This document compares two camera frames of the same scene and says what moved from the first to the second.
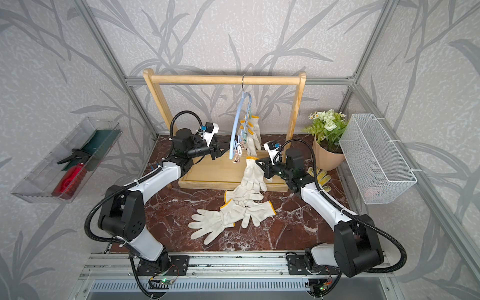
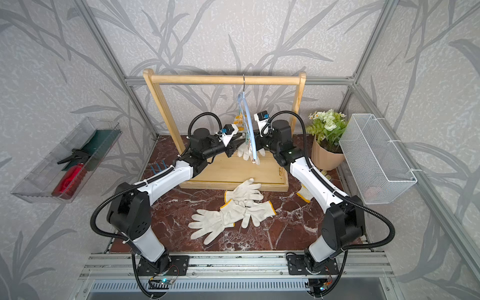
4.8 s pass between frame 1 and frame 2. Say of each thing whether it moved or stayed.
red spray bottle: stayed
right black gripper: moved
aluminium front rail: stayed
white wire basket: stayed
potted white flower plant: stayed
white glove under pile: stayed
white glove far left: stayed
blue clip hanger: moved
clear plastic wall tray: stayed
